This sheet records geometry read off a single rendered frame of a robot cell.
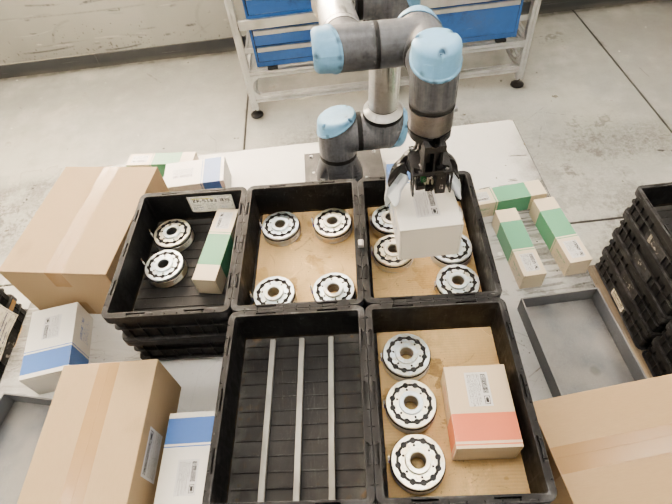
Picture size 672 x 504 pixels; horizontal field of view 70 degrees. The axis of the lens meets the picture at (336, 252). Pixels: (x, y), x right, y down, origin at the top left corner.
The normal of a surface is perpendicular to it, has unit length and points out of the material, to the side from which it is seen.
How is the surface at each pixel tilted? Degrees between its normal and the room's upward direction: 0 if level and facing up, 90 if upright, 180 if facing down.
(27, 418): 0
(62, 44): 90
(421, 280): 0
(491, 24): 90
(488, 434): 0
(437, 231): 90
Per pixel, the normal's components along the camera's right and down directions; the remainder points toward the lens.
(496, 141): -0.08, -0.62
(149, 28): 0.07, 0.78
